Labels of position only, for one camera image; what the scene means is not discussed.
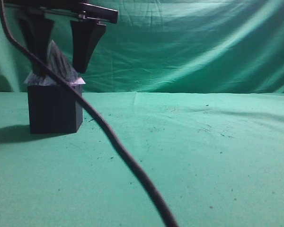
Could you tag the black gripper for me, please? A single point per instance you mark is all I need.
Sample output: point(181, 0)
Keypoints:
point(37, 31)

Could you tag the dark purple cube block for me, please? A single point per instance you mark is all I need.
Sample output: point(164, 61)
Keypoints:
point(53, 110)

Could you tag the green backdrop cloth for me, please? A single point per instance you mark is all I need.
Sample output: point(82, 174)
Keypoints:
point(190, 46)

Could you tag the green table cloth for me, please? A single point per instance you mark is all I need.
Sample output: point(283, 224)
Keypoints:
point(217, 159)

